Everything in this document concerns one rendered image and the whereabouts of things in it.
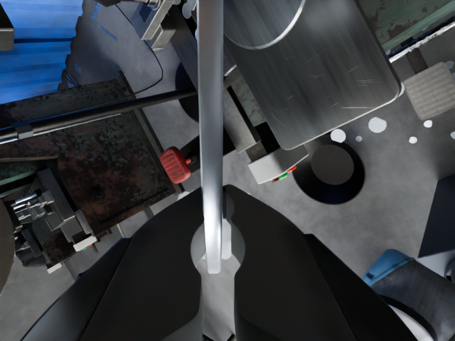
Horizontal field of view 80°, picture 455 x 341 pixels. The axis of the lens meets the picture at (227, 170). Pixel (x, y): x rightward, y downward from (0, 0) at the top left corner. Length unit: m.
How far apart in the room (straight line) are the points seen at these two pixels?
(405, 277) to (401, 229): 0.72
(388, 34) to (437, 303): 0.40
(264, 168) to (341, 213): 0.78
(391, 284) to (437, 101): 0.54
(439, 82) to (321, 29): 0.64
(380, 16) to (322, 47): 0.14
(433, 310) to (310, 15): 0.46
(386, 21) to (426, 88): 0.51
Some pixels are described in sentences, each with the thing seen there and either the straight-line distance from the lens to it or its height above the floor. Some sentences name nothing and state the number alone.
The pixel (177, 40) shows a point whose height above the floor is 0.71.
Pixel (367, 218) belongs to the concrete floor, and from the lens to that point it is 1.28.
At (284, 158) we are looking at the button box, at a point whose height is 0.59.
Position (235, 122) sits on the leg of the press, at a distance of 0.56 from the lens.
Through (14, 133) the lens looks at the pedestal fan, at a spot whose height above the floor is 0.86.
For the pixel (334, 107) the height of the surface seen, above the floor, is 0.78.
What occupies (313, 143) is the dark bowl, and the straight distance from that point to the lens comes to 1.18.
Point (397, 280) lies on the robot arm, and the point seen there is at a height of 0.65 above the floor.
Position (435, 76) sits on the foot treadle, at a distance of 0.91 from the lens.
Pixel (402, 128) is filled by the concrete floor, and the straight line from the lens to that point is 1.11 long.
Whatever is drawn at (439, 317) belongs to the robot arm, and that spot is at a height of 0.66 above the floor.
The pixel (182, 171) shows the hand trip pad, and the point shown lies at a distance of 0.53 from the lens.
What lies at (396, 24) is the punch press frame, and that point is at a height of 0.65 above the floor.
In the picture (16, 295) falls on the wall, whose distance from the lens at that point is 6.74.
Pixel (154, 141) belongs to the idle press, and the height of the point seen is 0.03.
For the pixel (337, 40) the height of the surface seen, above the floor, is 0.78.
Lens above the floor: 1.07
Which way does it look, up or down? 43 degrees down
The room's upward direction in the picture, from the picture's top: 120 degrees counter-clockwise
